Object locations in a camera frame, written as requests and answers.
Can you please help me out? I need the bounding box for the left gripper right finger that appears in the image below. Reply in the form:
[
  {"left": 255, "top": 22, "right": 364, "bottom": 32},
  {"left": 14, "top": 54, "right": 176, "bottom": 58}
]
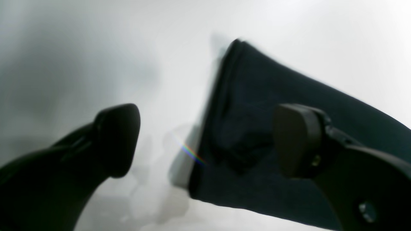
[{"left": 273, "top": 104, "right": 411, "bottom": 231}]

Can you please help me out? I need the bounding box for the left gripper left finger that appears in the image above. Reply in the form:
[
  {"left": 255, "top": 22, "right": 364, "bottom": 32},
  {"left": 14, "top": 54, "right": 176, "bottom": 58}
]
[{"left": 0, "top": 103, "right": 141, "bottom": 231}]

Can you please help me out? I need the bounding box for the black T-shirt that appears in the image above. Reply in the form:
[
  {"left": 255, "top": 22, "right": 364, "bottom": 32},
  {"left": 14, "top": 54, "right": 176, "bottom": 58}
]
[{"left": 188, "top": 40, "right": 410, "bottom": 231}]

